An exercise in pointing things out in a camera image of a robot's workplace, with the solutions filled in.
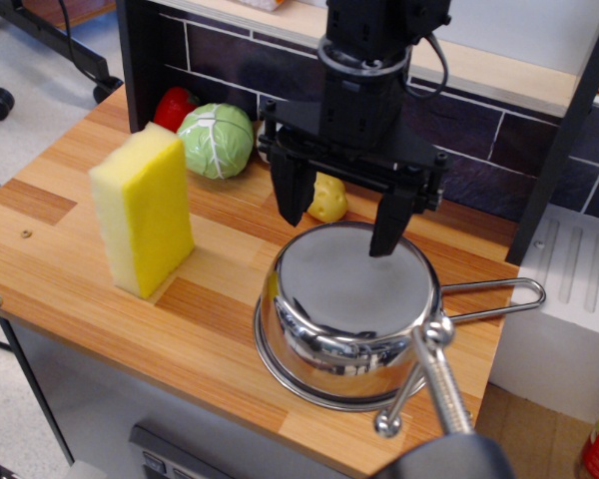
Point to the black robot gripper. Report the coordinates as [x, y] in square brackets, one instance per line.
[355, 133]

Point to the yellow sponge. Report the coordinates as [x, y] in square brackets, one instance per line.
[140, 193]

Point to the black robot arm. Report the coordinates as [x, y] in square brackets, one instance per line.
[371, 29]

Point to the stainless steel pot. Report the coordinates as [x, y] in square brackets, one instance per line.
[333, 324]

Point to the yellow toy potato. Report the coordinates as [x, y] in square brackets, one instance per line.
[329, 202]

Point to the white toy garlic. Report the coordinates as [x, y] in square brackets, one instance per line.
[262, 142]

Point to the green toy cabbage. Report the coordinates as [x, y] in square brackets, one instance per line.
[218, 140]

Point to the metal clamp screw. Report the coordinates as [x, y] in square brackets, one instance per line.
[427, 342]

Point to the red toy pepper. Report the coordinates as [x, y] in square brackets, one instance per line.
[176, 104]

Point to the white toy sink drainer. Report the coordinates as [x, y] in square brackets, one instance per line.
[550, 355]

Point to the black clamp body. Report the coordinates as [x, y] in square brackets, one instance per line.
[451, 456]

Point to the black stand base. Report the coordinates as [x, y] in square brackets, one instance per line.
[51, 23]

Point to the grey oven control panel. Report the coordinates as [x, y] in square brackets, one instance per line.
[156, 457]

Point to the black shelf post right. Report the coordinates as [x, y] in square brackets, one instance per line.
[557, 157]

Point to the black shelf post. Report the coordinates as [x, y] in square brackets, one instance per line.
[153, 51]
[557, 157]

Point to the black shelf post left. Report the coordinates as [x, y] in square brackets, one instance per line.
[153, 51]

